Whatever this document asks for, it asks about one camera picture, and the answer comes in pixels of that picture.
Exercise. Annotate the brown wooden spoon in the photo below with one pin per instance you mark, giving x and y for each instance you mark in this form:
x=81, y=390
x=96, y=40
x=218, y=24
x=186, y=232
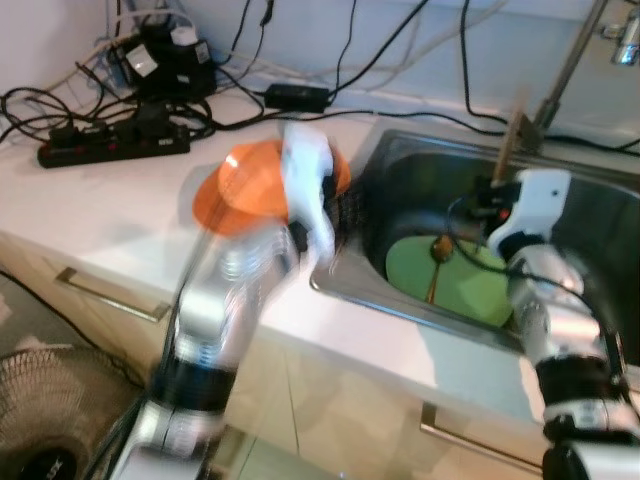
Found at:
x=440, y=247

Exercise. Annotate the orange plastic bowl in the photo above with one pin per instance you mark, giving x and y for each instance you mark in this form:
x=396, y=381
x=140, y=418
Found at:
x=240, y=190

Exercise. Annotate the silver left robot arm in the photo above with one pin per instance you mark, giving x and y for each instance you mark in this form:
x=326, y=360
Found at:
x=220, y=320

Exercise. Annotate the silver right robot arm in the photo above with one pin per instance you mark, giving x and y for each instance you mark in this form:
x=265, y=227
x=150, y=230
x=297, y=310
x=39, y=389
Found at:
x=560, y=330

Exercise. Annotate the beige kitchen cabinet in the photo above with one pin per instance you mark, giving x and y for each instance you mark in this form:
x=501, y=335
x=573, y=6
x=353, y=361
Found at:
x=330, y=400

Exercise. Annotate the stainless steel sink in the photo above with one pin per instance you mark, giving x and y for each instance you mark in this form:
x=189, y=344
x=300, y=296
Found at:
x=420, y=190

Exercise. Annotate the green plate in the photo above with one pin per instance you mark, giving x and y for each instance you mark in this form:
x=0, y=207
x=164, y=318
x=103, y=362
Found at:
x=460, y=285

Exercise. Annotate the small black power adapter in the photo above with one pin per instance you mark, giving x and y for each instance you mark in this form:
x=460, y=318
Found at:
x=297, y=97

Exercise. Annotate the metal faucet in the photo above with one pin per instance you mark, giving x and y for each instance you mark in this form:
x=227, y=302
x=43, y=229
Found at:
x=570, y=60

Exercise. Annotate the black power supply box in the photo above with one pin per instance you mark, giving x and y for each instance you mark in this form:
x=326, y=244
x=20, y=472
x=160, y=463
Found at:
x=165, y=65

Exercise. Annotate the white plug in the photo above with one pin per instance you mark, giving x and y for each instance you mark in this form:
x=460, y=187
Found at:
x=182, y=36

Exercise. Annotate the black power strip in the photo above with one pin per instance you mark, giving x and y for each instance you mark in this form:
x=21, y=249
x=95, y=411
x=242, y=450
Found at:
x=110, y=148

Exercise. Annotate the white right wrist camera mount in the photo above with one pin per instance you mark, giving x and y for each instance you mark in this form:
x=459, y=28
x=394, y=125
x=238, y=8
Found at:
x=535, y=205

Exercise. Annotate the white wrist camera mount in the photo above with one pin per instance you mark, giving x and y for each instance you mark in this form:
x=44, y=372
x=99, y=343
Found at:
x=305, y=170
x=535, y=205

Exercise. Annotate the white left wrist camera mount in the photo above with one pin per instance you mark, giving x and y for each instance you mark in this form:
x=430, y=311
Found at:
x=305, y=170

